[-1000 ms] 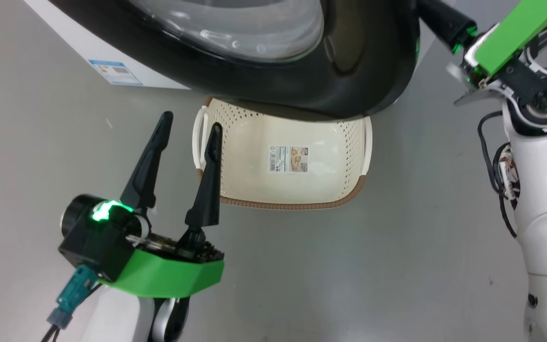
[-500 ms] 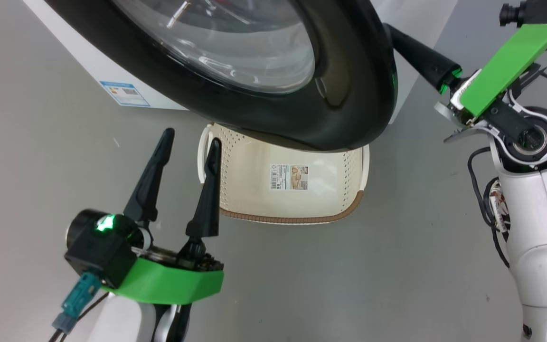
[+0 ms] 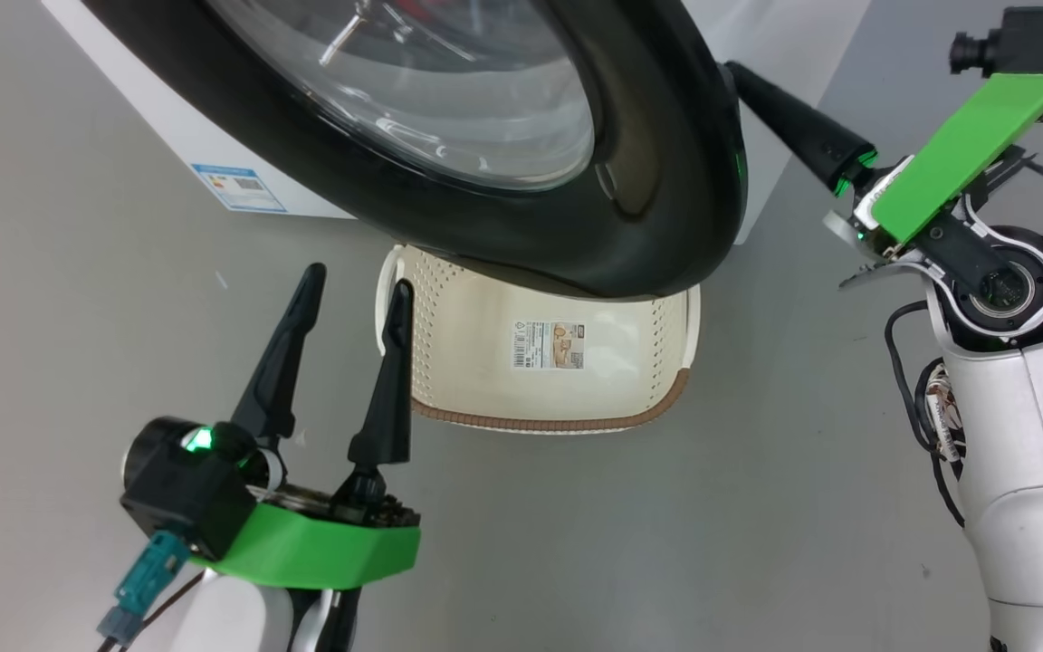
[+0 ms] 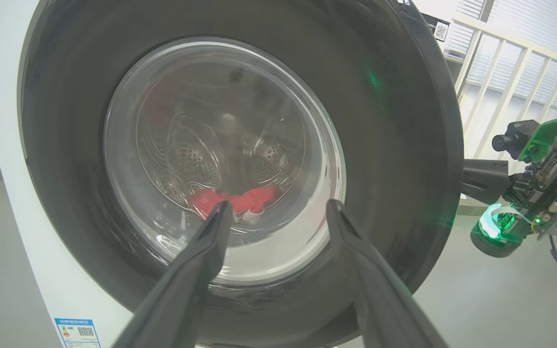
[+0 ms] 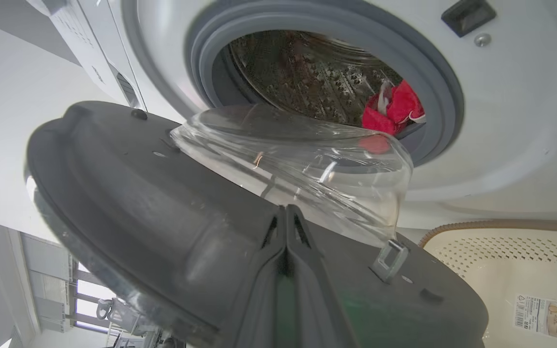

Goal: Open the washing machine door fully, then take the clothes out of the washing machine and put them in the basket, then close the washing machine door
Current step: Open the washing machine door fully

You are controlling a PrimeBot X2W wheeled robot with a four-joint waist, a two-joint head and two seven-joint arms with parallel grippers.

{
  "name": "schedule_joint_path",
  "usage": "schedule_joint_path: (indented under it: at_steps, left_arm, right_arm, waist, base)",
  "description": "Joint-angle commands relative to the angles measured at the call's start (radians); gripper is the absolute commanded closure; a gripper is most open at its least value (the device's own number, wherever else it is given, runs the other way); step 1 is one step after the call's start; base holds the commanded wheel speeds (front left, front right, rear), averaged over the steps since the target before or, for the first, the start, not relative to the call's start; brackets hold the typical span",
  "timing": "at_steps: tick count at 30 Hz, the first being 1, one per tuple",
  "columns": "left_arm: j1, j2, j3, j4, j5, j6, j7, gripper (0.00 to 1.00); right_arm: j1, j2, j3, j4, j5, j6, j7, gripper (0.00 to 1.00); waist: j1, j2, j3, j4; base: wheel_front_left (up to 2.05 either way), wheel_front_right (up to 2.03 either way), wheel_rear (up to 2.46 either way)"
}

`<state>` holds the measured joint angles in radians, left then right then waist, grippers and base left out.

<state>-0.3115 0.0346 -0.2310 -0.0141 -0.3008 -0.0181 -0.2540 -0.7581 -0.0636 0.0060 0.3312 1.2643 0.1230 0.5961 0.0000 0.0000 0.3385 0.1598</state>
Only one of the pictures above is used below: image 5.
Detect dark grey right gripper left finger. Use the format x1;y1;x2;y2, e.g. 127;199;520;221
215;206;288;348

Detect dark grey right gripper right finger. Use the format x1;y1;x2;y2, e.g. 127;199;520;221
286;204;359;348

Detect dark grey washing machine door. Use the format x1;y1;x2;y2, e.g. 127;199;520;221
25;101;489;348

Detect red and white clothes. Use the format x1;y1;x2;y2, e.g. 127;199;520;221
362;80;426;136

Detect cream perforated laundry basket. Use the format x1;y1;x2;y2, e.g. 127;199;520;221
419;220;557;348

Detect white front-load washing machine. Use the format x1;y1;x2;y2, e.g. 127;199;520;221
27;0;557;232

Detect grey background equipment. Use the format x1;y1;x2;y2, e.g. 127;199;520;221
96;297;187;348

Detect white product label sticker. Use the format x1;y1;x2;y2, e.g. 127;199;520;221
513;293;557;343

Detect window with grey frame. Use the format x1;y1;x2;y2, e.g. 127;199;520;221
68;261;120;334

